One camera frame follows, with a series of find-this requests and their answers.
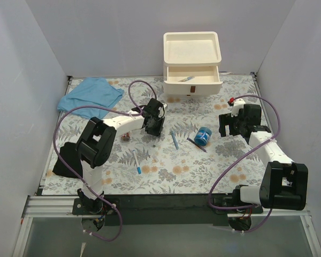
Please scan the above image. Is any white drawer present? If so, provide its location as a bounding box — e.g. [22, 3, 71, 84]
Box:
[163, 66, 223, 96]

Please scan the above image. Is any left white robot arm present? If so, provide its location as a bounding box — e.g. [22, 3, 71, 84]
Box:
[76, 98, 167, 214]

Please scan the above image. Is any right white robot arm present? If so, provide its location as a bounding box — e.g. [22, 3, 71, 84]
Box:
[219, 99, 308, 213]

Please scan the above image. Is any blue marker pen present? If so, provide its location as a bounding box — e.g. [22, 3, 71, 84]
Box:
[170, 131, 179, 150]

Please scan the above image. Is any blue round jar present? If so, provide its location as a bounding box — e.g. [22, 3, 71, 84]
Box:
[194, 127, 212, 147]

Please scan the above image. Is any pink-capped clear tube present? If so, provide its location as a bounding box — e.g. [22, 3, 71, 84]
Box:
[121, 132, 131, 142]

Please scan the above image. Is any purple pen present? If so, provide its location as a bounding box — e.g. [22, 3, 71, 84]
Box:
[187, 137, 207, 153]

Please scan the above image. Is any white marker blue cap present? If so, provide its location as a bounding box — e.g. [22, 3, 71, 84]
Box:
[132, 150, 142, 175]

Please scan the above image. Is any floral table mat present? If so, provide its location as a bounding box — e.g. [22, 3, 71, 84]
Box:
[41, 74, 288, 195]

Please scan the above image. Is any blue cloth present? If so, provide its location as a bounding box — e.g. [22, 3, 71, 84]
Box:
[57, 78, 124, 119]

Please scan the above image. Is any white three-drawer organizer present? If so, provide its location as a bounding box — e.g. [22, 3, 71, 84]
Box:
[163, 32, 223, 97]

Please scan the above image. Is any black cloth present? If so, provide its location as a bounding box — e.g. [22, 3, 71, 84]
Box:
[52, 142, 83, 178]

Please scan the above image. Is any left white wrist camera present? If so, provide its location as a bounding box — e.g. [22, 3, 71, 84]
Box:
[158, 103, 167, 118]

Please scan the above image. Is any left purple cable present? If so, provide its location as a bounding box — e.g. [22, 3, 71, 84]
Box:
[53, 80, 161, 241]

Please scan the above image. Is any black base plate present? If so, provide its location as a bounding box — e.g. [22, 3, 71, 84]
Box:
[72, 194, 250, 226]

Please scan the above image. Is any aluminium front rail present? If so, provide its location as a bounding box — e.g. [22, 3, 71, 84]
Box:
[13, 194, 321, 256]

